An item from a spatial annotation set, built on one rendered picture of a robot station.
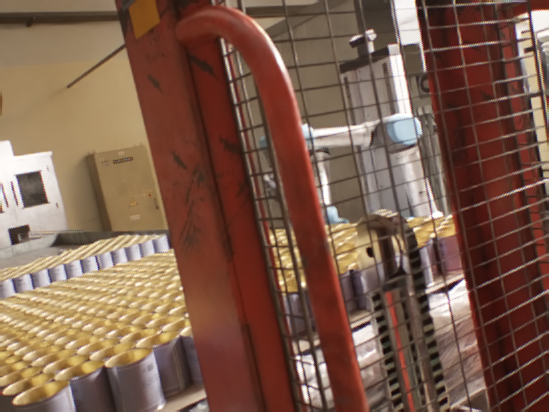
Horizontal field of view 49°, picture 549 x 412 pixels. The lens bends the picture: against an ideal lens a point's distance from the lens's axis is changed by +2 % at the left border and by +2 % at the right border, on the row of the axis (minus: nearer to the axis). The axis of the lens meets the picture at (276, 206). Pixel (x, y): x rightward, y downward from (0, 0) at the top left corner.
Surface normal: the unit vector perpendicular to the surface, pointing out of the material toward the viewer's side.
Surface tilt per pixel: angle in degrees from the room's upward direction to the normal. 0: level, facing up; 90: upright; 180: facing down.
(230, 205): 90
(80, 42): 90
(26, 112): 90
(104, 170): 90
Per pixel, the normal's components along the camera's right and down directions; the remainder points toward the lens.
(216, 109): 0.57, -0.04
